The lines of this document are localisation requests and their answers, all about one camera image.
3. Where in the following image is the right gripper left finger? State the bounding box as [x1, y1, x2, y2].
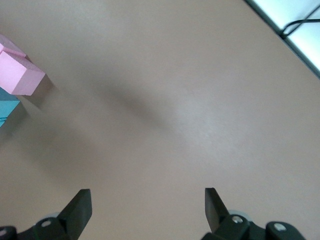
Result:
[0, 188, 93, 240]

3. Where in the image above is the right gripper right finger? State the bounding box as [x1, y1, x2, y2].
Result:
[201, 186, 307, 240]

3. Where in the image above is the pink foam cube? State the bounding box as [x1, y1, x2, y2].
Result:
[0, 33, 28, 60]
[0, 49, 47, 96]

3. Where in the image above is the brown paper table cover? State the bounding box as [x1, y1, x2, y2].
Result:
[0, 0, 320, 240]

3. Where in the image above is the black floor cable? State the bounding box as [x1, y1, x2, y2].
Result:
[281, 4, 320, 39]

